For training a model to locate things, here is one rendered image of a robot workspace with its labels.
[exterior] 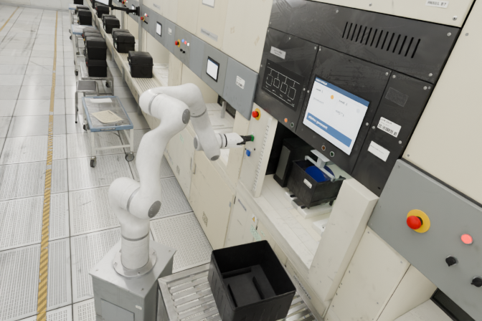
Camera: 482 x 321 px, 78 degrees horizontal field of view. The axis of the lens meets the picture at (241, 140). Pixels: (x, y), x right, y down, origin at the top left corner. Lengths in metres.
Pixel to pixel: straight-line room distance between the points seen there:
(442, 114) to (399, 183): 0.24
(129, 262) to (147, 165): 0.48
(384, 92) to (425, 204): 0.36
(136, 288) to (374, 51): 1.30
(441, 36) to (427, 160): 0.35
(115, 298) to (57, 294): 0.95
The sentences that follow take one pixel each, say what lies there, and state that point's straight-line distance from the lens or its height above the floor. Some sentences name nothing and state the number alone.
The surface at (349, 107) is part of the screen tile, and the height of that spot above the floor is 1.63.
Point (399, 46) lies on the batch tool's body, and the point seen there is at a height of 1.87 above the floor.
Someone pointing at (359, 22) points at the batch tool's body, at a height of 1.91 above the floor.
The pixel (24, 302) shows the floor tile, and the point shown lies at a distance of 2.52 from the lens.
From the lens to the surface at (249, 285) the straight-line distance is 1.51.
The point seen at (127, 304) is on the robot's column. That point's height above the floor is 0.65.
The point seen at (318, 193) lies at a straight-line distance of 1.69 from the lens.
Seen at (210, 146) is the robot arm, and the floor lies 1.25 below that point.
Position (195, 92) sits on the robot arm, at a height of 1.53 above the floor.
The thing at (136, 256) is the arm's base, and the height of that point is 0.85.
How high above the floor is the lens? 1.95
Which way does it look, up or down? 27 degrees down
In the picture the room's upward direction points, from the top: 11 degrees clockwise
